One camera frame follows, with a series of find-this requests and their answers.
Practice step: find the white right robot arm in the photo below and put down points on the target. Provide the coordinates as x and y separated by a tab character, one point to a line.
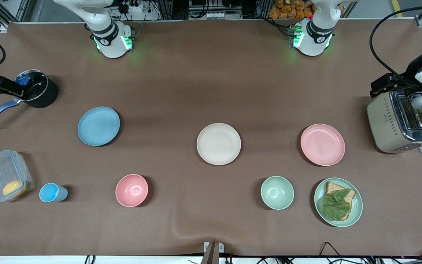
109	40

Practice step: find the white power strip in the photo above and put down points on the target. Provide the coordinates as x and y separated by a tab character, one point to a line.
132	7

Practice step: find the green bowl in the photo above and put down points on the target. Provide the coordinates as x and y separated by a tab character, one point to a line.
277	193

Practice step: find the bread slice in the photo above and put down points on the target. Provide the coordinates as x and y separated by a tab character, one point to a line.
333	187

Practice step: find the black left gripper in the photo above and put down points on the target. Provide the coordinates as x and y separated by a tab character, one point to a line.
411	71

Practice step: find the pink plate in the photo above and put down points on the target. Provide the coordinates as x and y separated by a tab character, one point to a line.
322	145

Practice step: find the green lettuce leaf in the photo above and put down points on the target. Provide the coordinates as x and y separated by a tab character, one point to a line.
335	207

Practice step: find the brown table mat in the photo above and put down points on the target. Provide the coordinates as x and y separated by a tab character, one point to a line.
211	73

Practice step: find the yellow round food piece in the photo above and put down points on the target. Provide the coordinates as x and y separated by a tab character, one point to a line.
13	189

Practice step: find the beige chrome toaster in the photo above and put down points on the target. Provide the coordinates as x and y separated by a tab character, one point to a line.
385	124

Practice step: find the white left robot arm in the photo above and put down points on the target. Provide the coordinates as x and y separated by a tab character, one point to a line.
315	42

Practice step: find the glass lid with blue knob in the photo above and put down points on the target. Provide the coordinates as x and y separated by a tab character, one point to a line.
35	86

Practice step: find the metal table clamp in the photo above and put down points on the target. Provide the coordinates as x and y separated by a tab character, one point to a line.
213	251

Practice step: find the bag of orange snacks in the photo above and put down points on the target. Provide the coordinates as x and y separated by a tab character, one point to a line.
291	9

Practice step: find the pink bowl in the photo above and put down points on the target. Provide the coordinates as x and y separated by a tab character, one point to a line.
132	190

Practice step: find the blue plate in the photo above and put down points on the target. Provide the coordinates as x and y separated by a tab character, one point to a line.
98	126

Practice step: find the beige plate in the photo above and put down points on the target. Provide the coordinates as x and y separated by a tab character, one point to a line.
218	143

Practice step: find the green plate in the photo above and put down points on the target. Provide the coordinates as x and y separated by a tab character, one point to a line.
357	207

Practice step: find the blue cup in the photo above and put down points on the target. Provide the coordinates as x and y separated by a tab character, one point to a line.
50	192

